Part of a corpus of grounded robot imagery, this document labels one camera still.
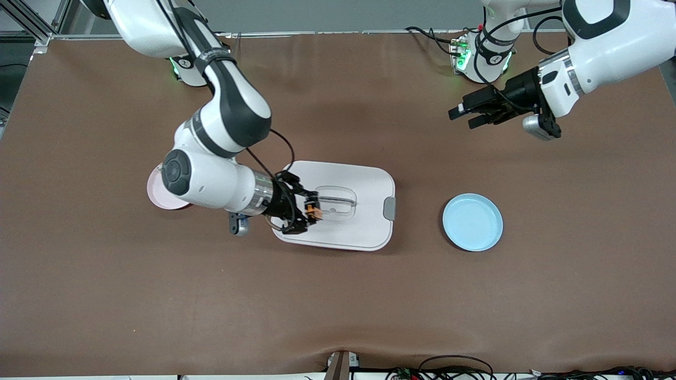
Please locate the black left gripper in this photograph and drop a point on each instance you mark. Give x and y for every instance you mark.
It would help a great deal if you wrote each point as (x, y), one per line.
(520, 89)

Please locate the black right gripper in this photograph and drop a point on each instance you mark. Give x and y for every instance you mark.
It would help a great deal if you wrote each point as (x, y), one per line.
(279, 199)

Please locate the orange and black switch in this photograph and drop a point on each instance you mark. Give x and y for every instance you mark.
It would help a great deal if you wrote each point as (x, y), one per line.
(315, 211)

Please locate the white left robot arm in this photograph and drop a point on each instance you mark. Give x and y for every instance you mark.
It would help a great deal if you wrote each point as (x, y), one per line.
(607, 42)

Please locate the white lidded storage box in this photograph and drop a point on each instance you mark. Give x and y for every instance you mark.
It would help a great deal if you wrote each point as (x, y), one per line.
(359, 227)

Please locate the round light blue plate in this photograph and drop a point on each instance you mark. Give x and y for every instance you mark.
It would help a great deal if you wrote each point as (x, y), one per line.
(472, 221)

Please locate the round pink plate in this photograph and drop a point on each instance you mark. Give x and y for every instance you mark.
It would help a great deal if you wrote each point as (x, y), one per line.
(156, 192)

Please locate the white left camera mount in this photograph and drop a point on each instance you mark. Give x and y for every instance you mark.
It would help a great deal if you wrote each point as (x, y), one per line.
(560, 84)

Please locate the brown wedge bracket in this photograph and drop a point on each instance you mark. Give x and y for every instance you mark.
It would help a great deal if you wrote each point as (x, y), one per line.
(340, 367)

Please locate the silver table edge rail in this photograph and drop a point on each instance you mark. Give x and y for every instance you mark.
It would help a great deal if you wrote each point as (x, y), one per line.
(317, 32)

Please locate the aluminium frame profile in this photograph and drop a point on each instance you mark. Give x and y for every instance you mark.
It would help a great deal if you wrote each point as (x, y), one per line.
(26, 21)

